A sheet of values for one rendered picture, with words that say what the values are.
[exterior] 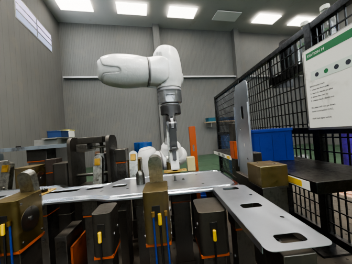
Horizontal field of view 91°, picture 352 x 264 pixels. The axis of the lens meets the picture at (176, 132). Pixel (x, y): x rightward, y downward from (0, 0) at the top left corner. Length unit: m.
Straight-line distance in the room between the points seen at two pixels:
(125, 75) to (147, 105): 7.96
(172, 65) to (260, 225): 0.51
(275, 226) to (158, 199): 0.23
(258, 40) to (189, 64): 4.40
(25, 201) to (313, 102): 0.96
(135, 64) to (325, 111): 0.67
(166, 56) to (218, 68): 9.42
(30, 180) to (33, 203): 0.06
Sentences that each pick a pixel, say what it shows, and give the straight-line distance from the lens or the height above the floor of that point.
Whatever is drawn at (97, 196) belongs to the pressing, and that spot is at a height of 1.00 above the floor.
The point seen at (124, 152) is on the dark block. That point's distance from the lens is 0.85.
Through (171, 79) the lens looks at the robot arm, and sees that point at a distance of 0.62.
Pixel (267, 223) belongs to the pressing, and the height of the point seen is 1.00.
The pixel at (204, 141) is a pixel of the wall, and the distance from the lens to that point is 9.03.
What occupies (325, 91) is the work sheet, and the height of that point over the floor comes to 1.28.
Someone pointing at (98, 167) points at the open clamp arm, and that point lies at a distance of 0.83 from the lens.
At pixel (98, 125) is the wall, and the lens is 8.60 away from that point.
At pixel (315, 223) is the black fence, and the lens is 0.97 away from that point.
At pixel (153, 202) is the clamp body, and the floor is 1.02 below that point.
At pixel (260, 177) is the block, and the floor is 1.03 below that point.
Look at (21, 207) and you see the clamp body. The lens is 0.58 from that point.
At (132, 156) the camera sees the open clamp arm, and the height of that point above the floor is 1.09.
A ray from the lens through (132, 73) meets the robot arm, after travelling 0.60.
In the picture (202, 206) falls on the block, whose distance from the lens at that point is 0.48.
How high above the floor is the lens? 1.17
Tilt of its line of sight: 1 degrees up
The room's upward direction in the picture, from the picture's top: 5 degrees counter-clockwise
